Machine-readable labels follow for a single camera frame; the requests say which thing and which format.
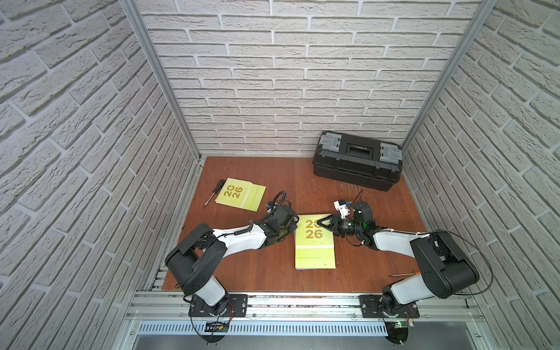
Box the green calendar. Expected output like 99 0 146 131
295 214 336 270
215 178 266 212

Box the orange screwdriver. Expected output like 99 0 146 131
389 271 420 278

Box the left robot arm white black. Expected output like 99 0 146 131
165 191 299 315

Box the black grey toolbox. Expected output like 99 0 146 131
312 131 403 192

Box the aluminium rail frame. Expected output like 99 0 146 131
125 291 484 322

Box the perforated metal grille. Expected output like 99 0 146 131
137 320 388 337

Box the black screwdriver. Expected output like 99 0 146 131
203 179 226 208

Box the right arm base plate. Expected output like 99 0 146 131
358 293 420 319

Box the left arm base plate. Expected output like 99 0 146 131
189 293 249 318

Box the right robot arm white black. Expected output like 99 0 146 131
316 201 480 318

